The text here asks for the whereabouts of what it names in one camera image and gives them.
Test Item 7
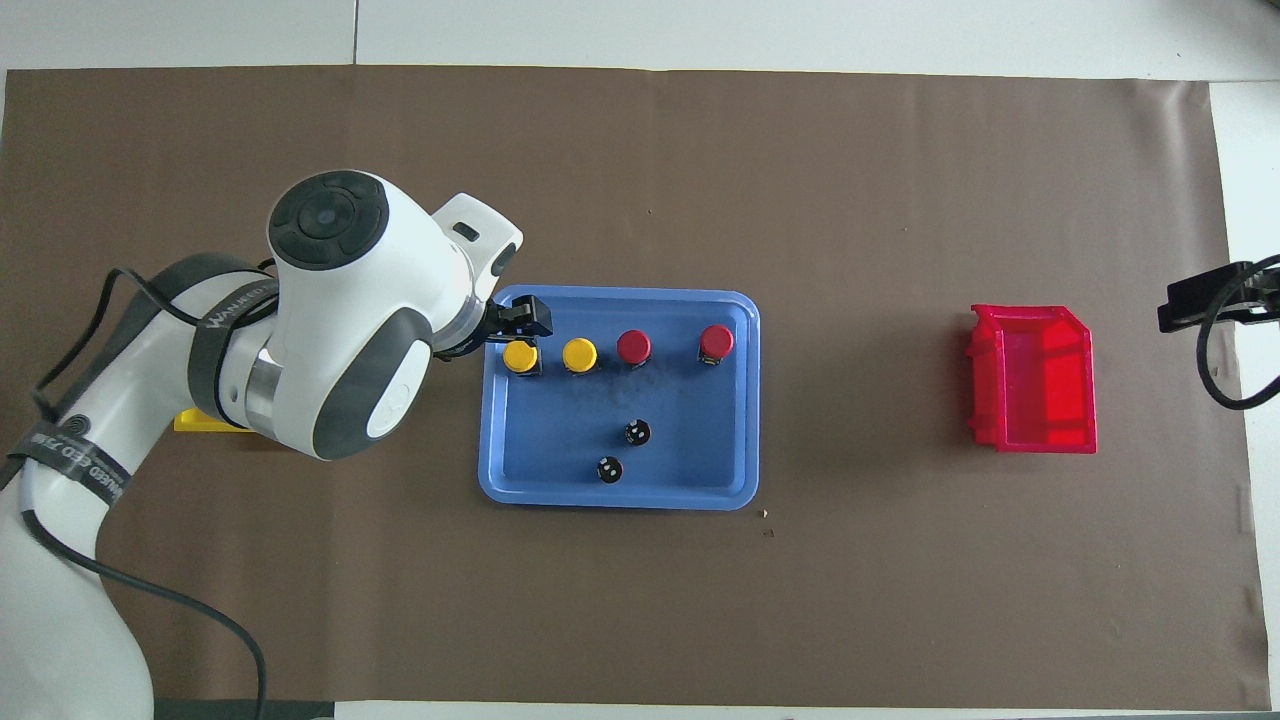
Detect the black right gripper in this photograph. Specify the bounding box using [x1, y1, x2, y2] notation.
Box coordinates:
[1157, 254, 1280, 335]

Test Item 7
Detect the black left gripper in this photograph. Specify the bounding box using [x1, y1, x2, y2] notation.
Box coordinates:
[434, 295, 555, 362]

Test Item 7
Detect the blue plastic tray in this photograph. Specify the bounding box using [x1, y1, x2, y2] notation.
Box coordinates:
[478, 285, 761, 512]

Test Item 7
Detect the red plastic bin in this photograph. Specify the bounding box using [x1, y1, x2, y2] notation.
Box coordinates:
[965, 304, 1098, 455]

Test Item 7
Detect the yellow plastic bin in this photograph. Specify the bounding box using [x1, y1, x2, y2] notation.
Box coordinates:
[174, 407, 257, 434]

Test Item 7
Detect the brown paper mat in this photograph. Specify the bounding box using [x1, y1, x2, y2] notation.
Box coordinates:
[0, 65, 1266, 702]

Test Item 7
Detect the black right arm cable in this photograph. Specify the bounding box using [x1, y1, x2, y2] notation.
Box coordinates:
[1196, 257, 1280, 410]

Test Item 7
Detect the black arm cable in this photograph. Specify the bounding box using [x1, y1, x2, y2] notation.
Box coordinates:
[1196, 257, 1280, 410]
[18, 258, 269, 720]

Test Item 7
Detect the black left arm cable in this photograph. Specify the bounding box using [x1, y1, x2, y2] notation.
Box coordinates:
[18, 258, 269, 720]

